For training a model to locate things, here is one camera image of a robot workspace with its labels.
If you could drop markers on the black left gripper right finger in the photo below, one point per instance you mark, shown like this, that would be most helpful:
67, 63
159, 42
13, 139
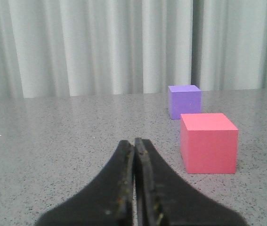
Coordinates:
165, 199

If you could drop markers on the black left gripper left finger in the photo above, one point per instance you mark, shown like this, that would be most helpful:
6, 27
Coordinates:
105, 201

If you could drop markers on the pink foam cube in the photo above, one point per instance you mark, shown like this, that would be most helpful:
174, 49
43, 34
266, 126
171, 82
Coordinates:
208, 143

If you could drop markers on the purple foam cube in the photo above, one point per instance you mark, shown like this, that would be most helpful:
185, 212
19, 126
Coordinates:
183, 99

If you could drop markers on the grey-green pleated curtain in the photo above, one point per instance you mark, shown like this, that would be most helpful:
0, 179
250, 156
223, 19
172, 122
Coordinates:
97, 47

